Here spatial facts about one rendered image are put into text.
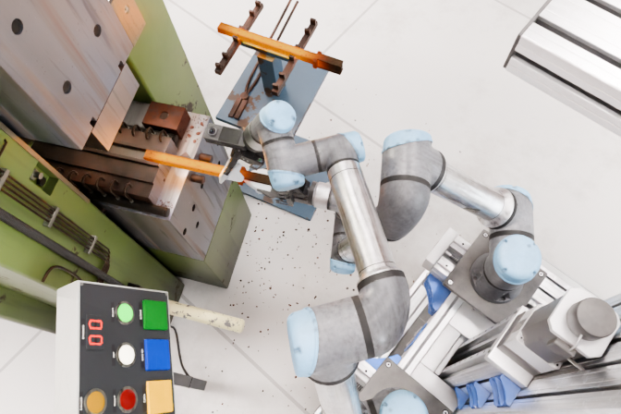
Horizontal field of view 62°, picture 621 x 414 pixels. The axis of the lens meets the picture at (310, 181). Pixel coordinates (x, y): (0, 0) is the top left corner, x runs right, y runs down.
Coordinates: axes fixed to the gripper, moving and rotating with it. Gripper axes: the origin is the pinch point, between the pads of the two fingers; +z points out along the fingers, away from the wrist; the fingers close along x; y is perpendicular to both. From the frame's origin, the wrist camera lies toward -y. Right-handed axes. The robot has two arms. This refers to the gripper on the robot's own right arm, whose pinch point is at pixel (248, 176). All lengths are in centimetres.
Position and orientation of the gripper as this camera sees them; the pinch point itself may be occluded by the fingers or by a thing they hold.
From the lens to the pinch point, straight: 151.4
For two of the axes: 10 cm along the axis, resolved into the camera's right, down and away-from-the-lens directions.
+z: -9.7, -2.0, 1.6
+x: 2.5, -8.9, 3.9
